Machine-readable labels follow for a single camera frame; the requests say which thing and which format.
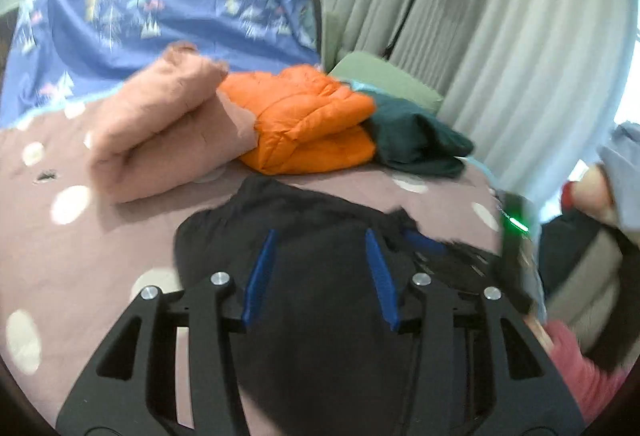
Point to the pink polka dot blanket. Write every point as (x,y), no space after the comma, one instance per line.
(110,241)

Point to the grey pleated curtain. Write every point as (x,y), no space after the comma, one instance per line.
(525,40)

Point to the grey chair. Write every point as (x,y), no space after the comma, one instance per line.
(585,276)

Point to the pink folded garment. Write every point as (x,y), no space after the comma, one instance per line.
(165,130)

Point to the orange puffer jacket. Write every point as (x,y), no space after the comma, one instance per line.
(305,120)

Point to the light blue cloth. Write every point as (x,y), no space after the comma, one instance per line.
(625,176)

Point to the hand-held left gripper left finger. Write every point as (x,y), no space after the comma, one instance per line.
(259,283)

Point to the beige and red object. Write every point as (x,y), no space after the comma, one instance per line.
(590,191)

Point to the blue tree-print sheet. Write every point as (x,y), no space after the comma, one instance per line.
(190,30)

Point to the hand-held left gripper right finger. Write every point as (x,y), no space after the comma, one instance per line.
(384,283)

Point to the black hooded puffer jacket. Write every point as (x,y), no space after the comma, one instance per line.
(320,276)

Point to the dark green folded garment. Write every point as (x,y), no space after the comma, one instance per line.
(415,140)

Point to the person's right forearm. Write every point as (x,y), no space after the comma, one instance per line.
(580,371)

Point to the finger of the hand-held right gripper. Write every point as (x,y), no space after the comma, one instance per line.
(427,243)

